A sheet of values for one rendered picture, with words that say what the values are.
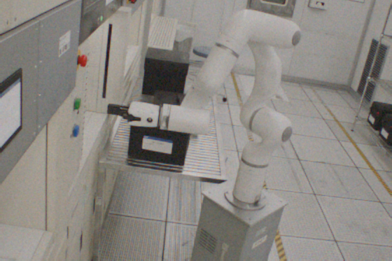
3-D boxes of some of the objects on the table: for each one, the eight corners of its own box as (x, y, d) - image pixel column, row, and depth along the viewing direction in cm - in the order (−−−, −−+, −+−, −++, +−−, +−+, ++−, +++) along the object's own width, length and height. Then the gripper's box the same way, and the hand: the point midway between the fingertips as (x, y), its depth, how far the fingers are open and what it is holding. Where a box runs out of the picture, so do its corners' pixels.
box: (183, 100, 282) (189, 64, 272) (140, 94, 279) (145, 57, 269) (183, 86, 308) (188, 52, 298) (143, 80, 305) (148, 46, 296)
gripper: (165, 98, 146) (112, 89, 145) (162, 115, 132) (103, 106, 131) (162, 117, 149) (110, 110, 148) (159, 136, 135) (102, 128, 134)
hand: (113, 109), depth 140 cm, fingers closed
